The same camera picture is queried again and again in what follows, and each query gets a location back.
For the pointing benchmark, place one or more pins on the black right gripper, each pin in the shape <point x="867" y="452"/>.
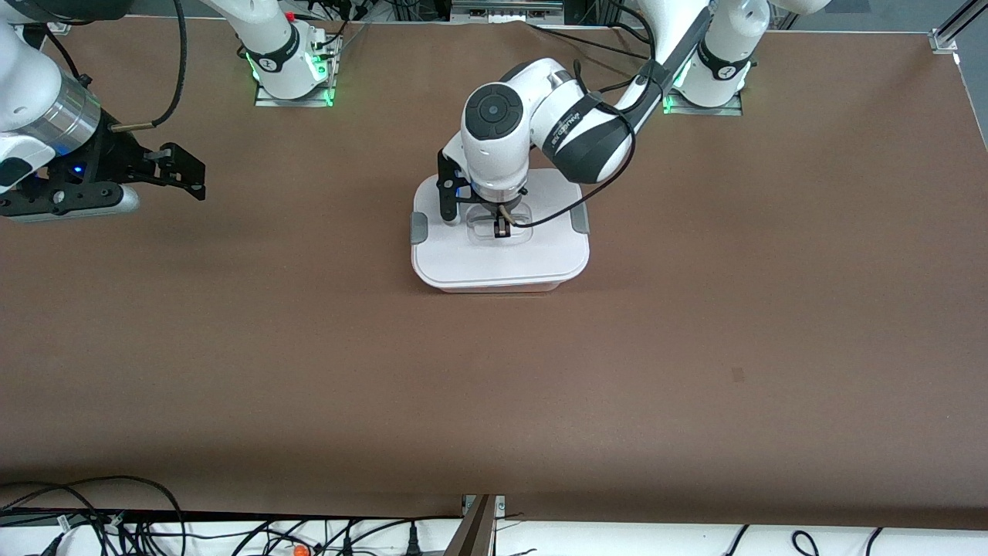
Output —
<point x="117" y="158"/>

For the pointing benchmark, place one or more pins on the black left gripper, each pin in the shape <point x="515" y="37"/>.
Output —
<point x="500" y="214"/>

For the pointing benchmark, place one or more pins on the white box lid grey latches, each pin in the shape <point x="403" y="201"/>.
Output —
<point x="494" y="262"/>

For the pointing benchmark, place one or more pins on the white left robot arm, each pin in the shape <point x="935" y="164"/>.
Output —
<point x="494" y="116"/>

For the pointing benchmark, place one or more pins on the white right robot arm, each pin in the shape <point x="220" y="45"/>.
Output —
<point x="23" y="85"/>

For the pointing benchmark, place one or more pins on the brown table cover sheet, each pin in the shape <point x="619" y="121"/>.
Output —
<point x="494" y="401"/>

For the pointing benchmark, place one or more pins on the black power plug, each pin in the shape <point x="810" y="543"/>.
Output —
<point x="413" y="542"/>

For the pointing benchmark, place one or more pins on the aluminium corner profile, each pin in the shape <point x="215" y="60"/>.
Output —
<point x="953" y="31"/>

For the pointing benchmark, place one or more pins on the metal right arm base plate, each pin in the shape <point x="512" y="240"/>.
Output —
<point x="270" y="99"/>

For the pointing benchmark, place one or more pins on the aluminium frame rail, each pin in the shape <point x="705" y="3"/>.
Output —
<point x="505" y="9"/>

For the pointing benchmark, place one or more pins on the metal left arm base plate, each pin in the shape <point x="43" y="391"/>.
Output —
<point x="733" y="110"/>

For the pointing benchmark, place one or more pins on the dark support beam with bracket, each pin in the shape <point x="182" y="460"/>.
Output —
<point x="472" y="533"/>

